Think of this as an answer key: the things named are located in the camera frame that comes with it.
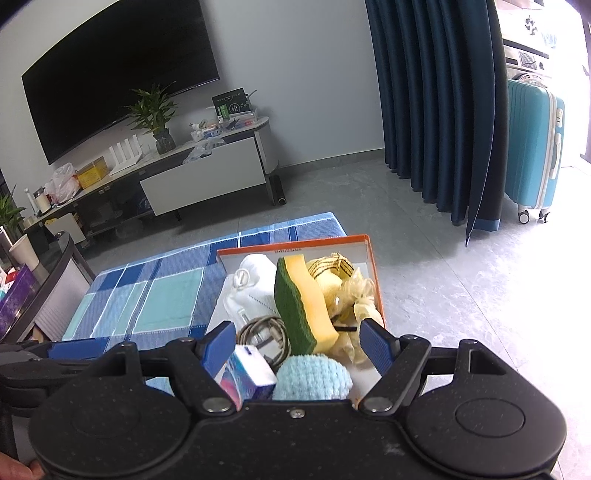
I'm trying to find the yellow organza scrunchie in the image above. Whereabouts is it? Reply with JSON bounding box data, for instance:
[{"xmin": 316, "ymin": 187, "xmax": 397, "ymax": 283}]
[{"xmin": 330, "ymin": 265, "xmax": 387, "ymax": 366}]

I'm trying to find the potted plant in white pot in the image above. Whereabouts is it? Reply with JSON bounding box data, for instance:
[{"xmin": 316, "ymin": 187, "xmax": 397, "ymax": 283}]
[{"xmin": 0, "ymin": 185, "xmax": 42, "ymax": 271}]

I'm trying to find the green and yellow sponge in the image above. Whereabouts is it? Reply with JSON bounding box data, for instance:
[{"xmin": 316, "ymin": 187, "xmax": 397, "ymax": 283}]
[{"xmin": 274, "ymin": 255, "xmax": 341, "ymax": 355}]

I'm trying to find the rainbow tissue pack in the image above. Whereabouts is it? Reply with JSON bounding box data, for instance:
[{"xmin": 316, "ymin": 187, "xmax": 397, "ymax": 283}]
[{"xmin": 215, "ymin": 344, "xmax": 279, "ymax": 407}]

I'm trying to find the grey cable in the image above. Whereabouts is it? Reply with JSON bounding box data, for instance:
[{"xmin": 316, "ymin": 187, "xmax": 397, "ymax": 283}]
[{"xmin": 235, "ymin": 316, "xmax": 291, "ymax": 366}]

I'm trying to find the black television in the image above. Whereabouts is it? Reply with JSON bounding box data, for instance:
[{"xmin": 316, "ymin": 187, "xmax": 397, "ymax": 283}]
[{"xmin": 21, "ymin": 0, "xmax": 221, "ymax": 166}]

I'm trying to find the black and green box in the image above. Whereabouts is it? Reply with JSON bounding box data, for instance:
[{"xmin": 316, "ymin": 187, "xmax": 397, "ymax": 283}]
[{"xmin": 211, "ymin": 88, "xmax": 253, "ymax": 122}]

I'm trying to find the black hair tie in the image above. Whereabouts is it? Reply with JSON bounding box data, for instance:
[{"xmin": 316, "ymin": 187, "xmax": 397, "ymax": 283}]
[{"xmin": 330, "ymin": 315, "xmax": 362, "ymax": 334}]

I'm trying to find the white and grey TV stand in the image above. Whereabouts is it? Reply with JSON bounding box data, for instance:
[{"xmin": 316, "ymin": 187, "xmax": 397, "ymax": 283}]
[{"xmin": 23, "ymin": 115, "xmax": 287, "ymax": 241}]

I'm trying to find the white router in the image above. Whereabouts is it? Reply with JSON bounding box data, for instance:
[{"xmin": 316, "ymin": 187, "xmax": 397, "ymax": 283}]
[{"xmin": 107, "ymin": 138, "xmax": 145, "ymax": 175}]

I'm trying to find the light blue fluffy scrunchie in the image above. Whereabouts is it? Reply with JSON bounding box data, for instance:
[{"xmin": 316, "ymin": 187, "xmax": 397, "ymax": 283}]
[{"xmin": 272, "ymin": 353, "xmax": 355, "ymax": 402}]

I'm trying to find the teal suitcase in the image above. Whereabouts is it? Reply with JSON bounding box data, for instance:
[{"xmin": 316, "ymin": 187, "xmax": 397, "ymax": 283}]
[{"xmin": 505, "ymin": 78, "xmax": 567, "ymax": 225}]

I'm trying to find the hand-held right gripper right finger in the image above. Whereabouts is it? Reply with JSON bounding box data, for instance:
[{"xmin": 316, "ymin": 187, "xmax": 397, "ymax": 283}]
[{"xmin": 359, "ymin": 319, "xmax": 507, "ymax": 414}]

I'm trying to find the yellow box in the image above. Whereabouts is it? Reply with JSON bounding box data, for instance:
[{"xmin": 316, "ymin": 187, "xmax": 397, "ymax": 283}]
[{"xmin": 76, "ymin": 157, "xmax": 110, "ymax": 189}]

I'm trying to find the blue plaid blanket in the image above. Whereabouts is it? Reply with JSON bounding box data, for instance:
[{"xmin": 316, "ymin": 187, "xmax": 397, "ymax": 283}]
[{"xmin": 60, "ymin": 212, "xmax": 349, "ymax": 398}]

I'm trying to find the pile of small medicine boxes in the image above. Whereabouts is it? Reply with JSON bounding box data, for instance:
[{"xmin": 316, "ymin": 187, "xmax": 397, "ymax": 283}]
[{"xmin": 0, "ymin": 265, "xmax": 22, "ymax": 301}]

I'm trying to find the purple tray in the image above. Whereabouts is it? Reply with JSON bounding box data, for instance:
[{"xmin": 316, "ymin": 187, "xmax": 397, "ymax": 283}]
[{"xmin": 0, "ymin": 265, "xmax": 38, "ymax": 340}]

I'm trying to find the clutter of small toiletries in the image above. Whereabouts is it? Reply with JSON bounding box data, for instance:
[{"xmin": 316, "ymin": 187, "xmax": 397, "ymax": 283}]
[{"xmin": 189, "ymin": 115, "xmax": 257, "ymax": 142}]

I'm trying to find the clear plastic bag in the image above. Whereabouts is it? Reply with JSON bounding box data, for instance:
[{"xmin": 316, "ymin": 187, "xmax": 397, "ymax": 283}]
[{"xmin": 182, "ymin": 138, "xmax": 227, "ymax": 165}]

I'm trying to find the person's left hand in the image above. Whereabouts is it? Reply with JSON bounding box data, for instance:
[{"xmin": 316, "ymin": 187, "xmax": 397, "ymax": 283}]
[{"xmin": 0, "ymin": 453, "xmax": 45, "ymax": 480}]

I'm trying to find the white plastic bag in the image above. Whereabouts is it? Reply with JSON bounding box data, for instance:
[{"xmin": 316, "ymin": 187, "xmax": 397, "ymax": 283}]
[{"xmin": 44, "ymin": 162, "xmax": 82, "ymax": 204}]

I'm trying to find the dark-topped coffee table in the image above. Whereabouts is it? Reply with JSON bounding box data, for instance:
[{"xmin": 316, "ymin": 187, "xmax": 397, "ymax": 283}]
[{"xmin": 0, "ymin": 231, "xmax": 98, "ymax": 345}]

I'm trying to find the dark blue curtain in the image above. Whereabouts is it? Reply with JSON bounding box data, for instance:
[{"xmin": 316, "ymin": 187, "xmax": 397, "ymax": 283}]
[{"xmin": 365, "ymin": 0, "xmax": 509, "ymax": 248}]

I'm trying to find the orange and white cardboard box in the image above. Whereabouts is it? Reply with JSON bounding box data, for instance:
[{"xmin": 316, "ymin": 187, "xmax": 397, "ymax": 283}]
[{"xmin": 205, "ymin": 234, "xmax": 389, "ymax": 403}]

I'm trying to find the white face mask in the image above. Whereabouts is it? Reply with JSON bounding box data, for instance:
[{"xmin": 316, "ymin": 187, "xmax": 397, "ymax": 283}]
[{"xmin": 216, "ymin": 254, "xmax": 282, "ymax": 325}]

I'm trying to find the plant in glass vase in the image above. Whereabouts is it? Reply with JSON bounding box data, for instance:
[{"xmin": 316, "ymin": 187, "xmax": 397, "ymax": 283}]
[{"xmin": 124, "ymin": 82, "xmax": 179, "ymax": 156}]

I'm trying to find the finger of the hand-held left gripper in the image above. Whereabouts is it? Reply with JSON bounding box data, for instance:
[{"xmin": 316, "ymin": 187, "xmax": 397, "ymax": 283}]
[
  {"xmin": 18, "ymin": 338, "xmax": 109, "ymax": 366},
  {"xmin": 9, "ymin": 364, "xmax": 100, "ymax": 398}
]

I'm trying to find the white appliance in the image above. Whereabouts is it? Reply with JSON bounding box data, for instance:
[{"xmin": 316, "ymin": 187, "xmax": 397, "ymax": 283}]
[{"xmin": 501, "ymin": 0, "xmax": 591, "ymax": 86}]

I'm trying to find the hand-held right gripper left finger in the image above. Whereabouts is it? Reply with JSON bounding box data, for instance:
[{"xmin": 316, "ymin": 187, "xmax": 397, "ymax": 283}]
[{"xmin": 99, "ymin": 322, "xmax": 245, "ymax": 415}]

